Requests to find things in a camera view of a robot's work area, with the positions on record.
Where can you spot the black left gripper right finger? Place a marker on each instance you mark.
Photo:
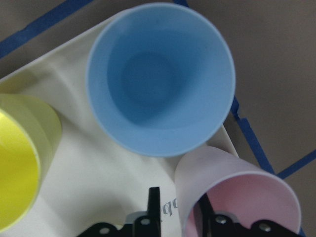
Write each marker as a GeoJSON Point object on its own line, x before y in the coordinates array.
{"type": "Point", "coordinates": [215, 225]}

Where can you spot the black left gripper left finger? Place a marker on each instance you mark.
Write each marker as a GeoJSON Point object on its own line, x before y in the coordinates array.
{"type": "Point", "coordinates": [149, 224]}

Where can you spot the pink plastic cup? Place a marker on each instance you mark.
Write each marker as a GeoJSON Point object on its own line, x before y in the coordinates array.
{"type": "Point", "coordinates": [233, 186]}

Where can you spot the blue plastic cup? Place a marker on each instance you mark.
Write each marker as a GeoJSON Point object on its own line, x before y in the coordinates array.
{"type": "Point", "coordinates": [160, 79]}

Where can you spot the yellow plastic cup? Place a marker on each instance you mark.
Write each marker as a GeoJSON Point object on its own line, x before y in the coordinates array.
{"type": "Point", "coordinates": [30, 132]}

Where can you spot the cream plastic tray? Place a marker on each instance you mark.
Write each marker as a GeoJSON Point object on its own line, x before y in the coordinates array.
{"type": "Point", "coordinates": [91, 179]}

